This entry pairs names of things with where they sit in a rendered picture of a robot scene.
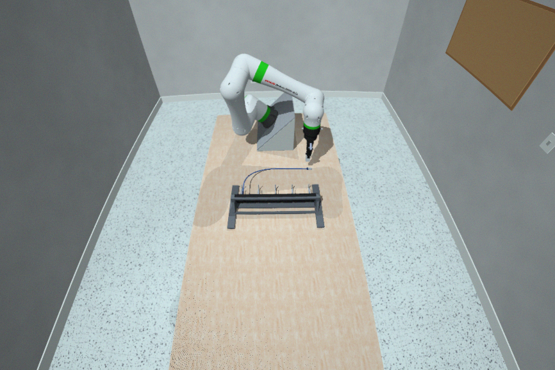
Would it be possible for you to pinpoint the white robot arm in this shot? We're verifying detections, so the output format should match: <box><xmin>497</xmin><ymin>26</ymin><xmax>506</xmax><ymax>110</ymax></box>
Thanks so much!
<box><xmin>220</xmin><ymin>54</ymin><xmax>324</xmax><ymax>137</ymax></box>

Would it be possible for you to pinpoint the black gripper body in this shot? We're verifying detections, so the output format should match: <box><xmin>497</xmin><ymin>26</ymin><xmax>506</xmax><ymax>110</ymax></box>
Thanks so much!
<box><xmin>304</xmin><ymin>134</ymin><xmax>317</xmax><ymax>146</ymax></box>

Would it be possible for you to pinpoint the black patch panel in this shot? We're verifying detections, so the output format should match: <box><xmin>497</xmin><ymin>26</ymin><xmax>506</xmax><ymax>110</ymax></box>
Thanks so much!
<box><xmin>228</xmin><ymin>184</ymin><xmax>324</xmax><ymax>229</ymax></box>

